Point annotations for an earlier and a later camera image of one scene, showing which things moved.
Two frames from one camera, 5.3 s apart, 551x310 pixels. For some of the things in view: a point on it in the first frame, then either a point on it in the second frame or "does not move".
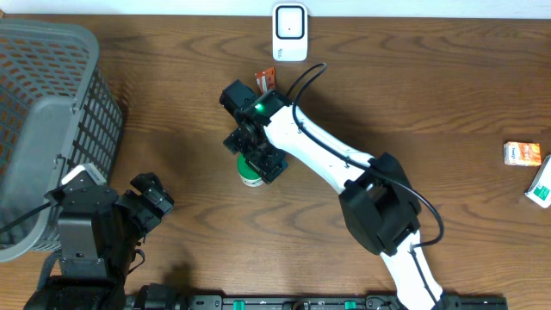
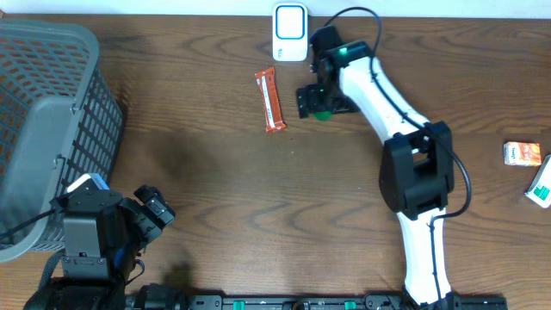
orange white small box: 522,153 does not move
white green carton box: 539,190 does not move
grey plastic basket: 57,108 does not move
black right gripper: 269,168 → 313,104
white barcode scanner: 289,32 does not move
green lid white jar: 246,173 → 324,115
